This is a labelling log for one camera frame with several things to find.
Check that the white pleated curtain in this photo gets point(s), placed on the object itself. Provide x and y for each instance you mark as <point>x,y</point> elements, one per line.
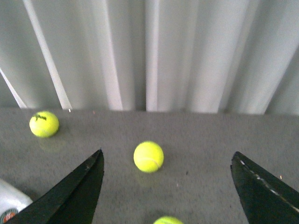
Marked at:
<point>206,56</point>

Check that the far Wilson 3 tennis ball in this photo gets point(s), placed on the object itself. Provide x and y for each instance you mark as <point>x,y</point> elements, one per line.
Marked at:
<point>44,124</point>

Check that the clear Wilson tennis ball can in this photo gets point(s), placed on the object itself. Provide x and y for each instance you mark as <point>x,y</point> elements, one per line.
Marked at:
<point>12,201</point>

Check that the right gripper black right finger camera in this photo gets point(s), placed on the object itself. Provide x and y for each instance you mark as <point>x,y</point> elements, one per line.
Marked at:
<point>265,199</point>

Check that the Roland Garros tennis ball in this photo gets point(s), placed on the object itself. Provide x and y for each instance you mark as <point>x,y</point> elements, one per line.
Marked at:
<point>168,220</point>

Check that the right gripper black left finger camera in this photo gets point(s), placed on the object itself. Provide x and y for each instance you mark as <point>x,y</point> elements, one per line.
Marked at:
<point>72,201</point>

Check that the yellow tennis ball right edge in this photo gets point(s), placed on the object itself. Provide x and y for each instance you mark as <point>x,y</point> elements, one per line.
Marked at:
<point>148,157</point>

